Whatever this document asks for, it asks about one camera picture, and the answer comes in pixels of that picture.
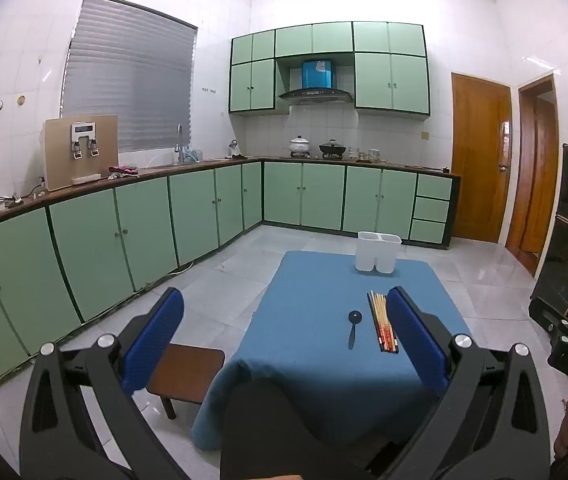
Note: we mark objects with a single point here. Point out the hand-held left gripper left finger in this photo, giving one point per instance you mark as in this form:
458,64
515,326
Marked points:
156,335

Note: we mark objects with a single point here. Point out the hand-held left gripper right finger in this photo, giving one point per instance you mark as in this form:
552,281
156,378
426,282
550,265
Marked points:
416,340

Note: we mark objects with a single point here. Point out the bundle of wooden chopsticks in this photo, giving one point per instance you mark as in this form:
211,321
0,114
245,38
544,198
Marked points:
381,320

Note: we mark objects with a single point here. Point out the black spoon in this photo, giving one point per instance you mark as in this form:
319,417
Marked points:
354,317

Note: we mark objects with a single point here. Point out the white plastic utensil holder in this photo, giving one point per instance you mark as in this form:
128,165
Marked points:
378,255

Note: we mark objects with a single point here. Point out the brown wooden stool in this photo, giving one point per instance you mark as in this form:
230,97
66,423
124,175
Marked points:
184,370

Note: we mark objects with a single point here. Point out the blue tablecloth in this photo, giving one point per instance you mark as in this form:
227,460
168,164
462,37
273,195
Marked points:
314,335

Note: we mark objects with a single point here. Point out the green base cabinets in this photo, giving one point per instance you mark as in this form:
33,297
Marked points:
139,225

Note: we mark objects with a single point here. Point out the open wooden door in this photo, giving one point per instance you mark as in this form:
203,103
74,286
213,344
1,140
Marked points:
538,175

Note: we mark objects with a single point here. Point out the closed wooden door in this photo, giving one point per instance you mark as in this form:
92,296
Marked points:
478,160

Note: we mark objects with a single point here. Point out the red cloth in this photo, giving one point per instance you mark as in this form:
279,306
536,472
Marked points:
124,171

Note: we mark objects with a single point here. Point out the glass jars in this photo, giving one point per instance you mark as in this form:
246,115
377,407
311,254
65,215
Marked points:
363,154

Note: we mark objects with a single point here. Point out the steel kitchen faucet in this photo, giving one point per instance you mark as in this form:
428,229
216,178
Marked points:
180,142

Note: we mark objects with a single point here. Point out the silver stovetop kettle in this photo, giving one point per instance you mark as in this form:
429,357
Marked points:
234,149

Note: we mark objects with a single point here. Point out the wood-panel water dispenser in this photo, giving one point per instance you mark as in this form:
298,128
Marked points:
59,155

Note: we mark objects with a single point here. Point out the black cooking pan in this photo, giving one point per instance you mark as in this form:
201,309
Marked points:
333,149

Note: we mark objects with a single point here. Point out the white cooking pot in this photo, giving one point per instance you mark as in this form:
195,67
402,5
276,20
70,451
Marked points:
300,146

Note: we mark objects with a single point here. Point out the grey window blind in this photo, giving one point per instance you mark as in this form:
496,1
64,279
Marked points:
129,75

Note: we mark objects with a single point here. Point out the range hood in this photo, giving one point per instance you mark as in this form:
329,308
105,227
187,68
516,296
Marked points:
316,80

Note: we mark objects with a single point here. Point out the green wall cabinets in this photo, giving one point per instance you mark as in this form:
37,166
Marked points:
388,75

